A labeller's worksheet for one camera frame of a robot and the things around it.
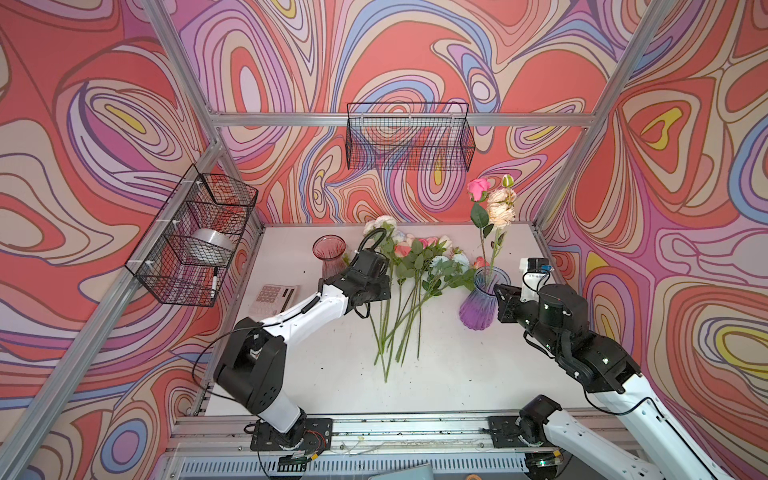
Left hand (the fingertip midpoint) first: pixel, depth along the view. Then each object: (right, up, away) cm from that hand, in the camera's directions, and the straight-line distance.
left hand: (391, 285), depth 87 cm
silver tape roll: (-44, +12, -16) cm, 48 cm away
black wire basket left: (-48, +11, -17) cm, 52 cm away
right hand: (+25, 0, -18) cm, 31 cm away
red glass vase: (-19, +11, +4) cm, 22 cm away
